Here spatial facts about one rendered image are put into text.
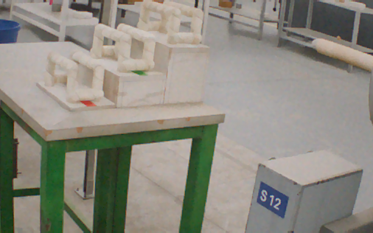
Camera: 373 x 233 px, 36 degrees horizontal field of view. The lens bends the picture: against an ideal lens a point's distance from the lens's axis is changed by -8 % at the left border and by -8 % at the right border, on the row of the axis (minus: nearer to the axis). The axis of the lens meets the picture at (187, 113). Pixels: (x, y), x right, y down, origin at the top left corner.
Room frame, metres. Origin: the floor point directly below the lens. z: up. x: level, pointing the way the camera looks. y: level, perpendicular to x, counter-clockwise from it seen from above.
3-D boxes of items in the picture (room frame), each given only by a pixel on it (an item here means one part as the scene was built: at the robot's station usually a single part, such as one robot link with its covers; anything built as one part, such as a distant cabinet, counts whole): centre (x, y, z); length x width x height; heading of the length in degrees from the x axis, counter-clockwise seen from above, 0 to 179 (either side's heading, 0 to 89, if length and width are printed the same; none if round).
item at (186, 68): (1.89, 0.10, 1.02); 0.27 x 0.15 x 0.17; 39
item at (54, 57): (1.68, 0.38, 1.04); 0.20 x 0.03 x 0.03; 38
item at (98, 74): (1.66, 0.26, 0.99); 0.03 x 0.03 x 0.09
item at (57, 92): (1.71, 0.34, 0.94); 0.27 x 0.15 x 0.01; 39
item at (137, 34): (1.82, 0.19, 1.12); 0.20 x 0.03 x 0.03; 38
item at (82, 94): (1.63, 0.29, 0.96); 0.11 x 0.03 x 0.03; 129
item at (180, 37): (1.82, 0.04, 1.12); 0.11 x 0.03 x 0.03; 129
